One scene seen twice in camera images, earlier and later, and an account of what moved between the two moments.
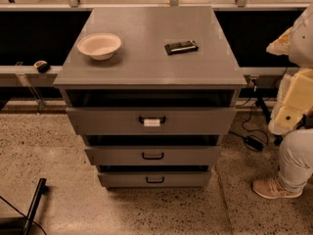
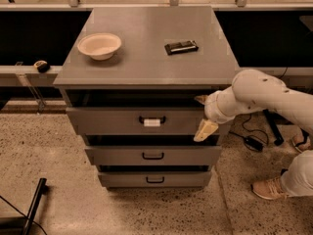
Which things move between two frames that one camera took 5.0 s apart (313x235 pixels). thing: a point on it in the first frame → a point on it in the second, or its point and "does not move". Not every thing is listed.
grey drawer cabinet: [152, 90] does not move
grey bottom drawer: [156, 179] does not move
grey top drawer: [151, 120] does not move
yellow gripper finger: [299, 94] → [205, 129]
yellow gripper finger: [281, 45] → [201, 98]
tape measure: [42, 66] does not move
